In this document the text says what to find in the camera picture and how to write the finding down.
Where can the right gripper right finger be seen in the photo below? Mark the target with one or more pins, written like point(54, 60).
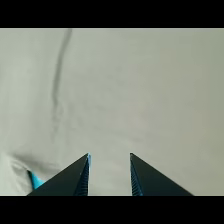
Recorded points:
point(150, 181)

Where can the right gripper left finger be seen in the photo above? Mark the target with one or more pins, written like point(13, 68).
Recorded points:
point(71, 181)

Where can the white garment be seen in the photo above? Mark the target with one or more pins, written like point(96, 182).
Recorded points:
point(126, 93)

